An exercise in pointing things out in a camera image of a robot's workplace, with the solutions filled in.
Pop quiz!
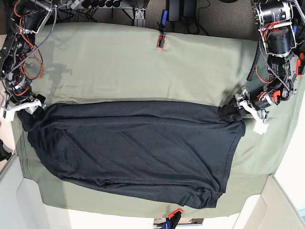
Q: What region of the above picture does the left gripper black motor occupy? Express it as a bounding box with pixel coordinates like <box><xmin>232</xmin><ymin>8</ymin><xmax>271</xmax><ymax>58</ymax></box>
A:
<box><xmin>218</xmin><ymin>84</ymin><xmax>297</xmax><ymax>119</ymax></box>

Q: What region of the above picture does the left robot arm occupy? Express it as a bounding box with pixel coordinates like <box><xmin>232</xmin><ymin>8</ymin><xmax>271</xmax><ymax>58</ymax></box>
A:
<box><xmin>219</xmin><ymin>0</ymin><xmax>305</xmax><ymax>121</ymax></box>

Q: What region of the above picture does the blue orange clamp top centre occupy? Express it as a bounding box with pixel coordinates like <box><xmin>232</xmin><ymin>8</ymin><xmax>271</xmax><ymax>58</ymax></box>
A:
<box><xmin>156</xmin><ymin>10</ymin><xmax>168</xmax><ymax>50</ymax></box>

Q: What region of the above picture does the metal table leg bracket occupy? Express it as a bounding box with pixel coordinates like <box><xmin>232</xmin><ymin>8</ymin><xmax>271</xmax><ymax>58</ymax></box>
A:
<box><xmin>133</xmin><ymin>8</ymin><xmax>146</xmax><ymax>28</ymax></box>

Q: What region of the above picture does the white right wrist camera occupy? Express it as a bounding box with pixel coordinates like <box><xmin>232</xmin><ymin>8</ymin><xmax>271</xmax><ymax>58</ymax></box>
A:
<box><xmin>0</xmin><ymin>106</ymin><xmax>15</xmax><ymax>122</ymax></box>

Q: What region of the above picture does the orange black clamp bottom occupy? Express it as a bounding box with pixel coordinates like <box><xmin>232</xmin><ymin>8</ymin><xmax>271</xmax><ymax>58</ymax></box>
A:
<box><xmin>161</xmin><ymin>208</ymin><xmax>183</xmax><ymax>229</ymax></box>

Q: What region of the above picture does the orange clamp right edge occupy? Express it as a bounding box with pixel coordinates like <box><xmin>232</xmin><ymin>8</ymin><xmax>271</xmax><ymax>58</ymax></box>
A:
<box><xmin>295</xmin><ymin>52</ymin><xmax>305</xmax><ymax>77</ymax></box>

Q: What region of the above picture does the sage green table cloth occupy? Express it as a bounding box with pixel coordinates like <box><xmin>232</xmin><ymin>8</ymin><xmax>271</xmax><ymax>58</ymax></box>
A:
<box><xmin>12</xmin><ymin>23</ymin><xmax>305</xmax><ymax>218</ymax></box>

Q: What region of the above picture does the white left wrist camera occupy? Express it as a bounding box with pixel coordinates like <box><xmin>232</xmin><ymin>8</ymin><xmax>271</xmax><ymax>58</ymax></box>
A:
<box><xmin>253</xmin><ymin>121</ymin><xmax>269</xmax><ymax>135</ymax></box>

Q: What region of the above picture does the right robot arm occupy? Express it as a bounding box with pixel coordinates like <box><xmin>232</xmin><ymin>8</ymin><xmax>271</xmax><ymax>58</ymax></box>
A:
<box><xmin>0</xmin><ymin>0</ymin><xmax>59</xmax><ymax>119</ymax></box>

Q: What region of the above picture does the black object left edge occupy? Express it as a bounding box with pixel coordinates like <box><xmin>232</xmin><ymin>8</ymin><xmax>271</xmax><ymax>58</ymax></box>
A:
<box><xmin>0</xmin><ymin>140</ymin><xmax>12</xmax><ymax>162</ymax></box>

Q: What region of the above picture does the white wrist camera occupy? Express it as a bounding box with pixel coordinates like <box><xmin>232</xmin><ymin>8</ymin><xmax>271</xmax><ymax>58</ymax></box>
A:
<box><xmin>253</xmin><ymin>121</ymin><xmax>269</xmax><ymax>135</ymax></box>
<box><xmin>0</xmin><ymin>106</ymin><xmax>15</xmax><ymax>122</ymax></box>

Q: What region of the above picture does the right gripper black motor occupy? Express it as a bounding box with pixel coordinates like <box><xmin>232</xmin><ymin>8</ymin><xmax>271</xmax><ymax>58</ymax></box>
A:
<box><xmin>4</xmin><ymin>86</ymin><xmax>47</xmax><ymax>115</ymax></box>

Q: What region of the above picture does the white power strip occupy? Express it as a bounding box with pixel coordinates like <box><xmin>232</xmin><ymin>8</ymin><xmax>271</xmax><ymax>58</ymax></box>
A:
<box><xmin>57</xmin><ymin>0</ymin><xmax>82</xmax><ymax>10</ymax></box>

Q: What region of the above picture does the dark navy long-sleeve T-shirt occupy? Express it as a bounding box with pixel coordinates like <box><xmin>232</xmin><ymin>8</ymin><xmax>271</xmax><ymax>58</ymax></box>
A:
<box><xmin>17</xmin><ymin>101</ymin><xmax>245</xmax><ymax>209</ymax></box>

